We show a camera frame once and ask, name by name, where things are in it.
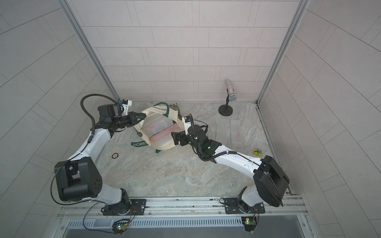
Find translucent pink pencil case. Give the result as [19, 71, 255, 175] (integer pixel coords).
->
[150, 124, 179, 141]

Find translucent white pencil case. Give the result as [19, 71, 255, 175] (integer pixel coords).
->
[155, 133, 176, 150]
[230, 120, 243, 144]
[216, 119, 228, 145]
[142, 114, 173, 137]

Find cream canvas tote bag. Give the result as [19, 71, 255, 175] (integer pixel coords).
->
[134, 102, 185, 151]

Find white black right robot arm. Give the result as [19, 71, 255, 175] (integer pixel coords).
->
[171, 115, 290, 213]

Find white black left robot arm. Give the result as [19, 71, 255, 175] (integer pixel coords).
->
[52, 94, 146, 216]

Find silver microphone on stand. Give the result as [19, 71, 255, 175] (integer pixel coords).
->
[218, 79, 237, 117]

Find yellow tape measure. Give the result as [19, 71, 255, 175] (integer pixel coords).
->
[254, 148, 264, 157]

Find left green circuit board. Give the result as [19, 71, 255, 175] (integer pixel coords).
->
[112, 219, 131, 235]

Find green circuit board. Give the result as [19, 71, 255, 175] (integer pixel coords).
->
[112, 219, 131, 235]
[241, 216, 258, 232]

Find right green circuit board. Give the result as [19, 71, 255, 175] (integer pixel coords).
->
[241, 216, 258, 232]

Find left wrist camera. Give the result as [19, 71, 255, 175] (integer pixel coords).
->
[119, 99, 132, 116]

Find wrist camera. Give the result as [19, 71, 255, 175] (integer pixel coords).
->
[182, 116, 192, 135]
[119, 99, 132, 116]

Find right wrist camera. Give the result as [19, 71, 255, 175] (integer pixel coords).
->
[182, 116, 192, 135]

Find aluminium mounting rail frame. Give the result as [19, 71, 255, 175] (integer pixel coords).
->
[45, 195, 317, 238]

